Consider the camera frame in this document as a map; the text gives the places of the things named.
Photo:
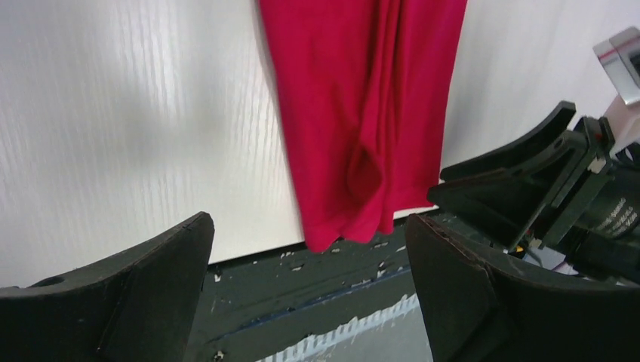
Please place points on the red t shirt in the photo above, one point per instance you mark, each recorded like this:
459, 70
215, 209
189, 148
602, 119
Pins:
362, 93

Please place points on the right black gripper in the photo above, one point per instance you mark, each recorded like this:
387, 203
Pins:
569, 195

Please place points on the white slotted cable duct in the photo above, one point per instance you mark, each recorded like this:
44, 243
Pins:
315, 344

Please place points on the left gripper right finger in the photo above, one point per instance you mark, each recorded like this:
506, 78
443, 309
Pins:
479, 304

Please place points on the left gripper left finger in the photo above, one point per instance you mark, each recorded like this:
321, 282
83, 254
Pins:
136, 305

